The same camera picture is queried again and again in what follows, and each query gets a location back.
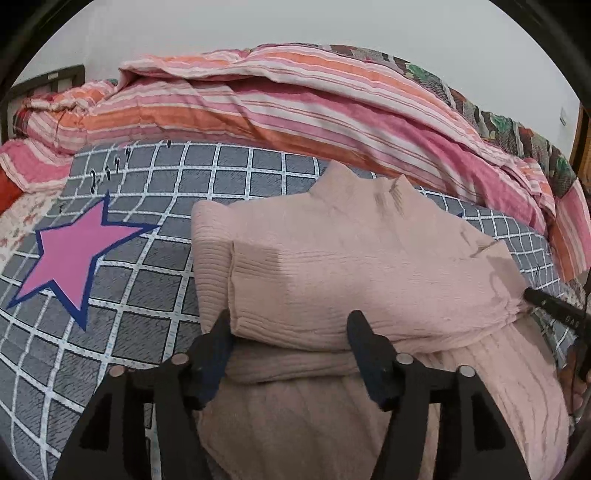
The dark wooden headboard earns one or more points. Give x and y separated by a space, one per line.
55 78

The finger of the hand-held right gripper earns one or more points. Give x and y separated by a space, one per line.
554 307

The patchwork floral blanket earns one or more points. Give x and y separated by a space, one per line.
498 124

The wooden door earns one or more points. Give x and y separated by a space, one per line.
582 143

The pink knit sweater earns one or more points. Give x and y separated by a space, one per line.
351 258

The grey checked star bedsheet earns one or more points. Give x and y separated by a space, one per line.
138 295

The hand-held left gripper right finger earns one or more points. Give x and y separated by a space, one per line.
364 344

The pink orange striped quilt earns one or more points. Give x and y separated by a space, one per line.
295 110

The white wall socket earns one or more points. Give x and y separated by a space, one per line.
563 116

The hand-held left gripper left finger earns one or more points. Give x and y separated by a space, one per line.
221 344

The red cloth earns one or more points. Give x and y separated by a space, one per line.
8 189

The pale floral sheet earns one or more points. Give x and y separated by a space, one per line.
21 221

